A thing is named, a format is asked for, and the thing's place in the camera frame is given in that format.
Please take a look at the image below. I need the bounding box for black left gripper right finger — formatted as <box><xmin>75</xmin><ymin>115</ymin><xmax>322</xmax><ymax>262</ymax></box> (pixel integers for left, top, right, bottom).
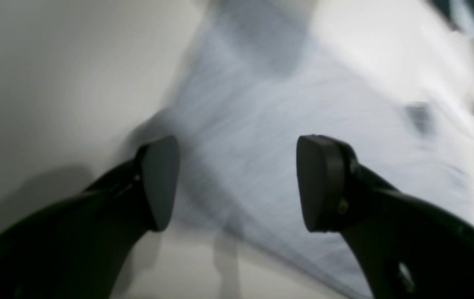
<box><xmin>296</xmin><ymin>135</ymin><xmax>474</xmax><ymax>299</ymax></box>

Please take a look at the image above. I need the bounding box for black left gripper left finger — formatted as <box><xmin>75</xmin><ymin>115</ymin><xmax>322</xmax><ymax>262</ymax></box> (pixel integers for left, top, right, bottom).
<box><xmin>0</xmin><ymin>135</ymin><xmax>180</xmax><ymax>299</ymax></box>

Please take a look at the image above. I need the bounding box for grey T-shirt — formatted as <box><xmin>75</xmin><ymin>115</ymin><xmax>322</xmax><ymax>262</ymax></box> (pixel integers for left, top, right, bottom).
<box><xmin>150</xmin><ymin>0</ymin><xmax>474</xmax><ymax>299</ymax></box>

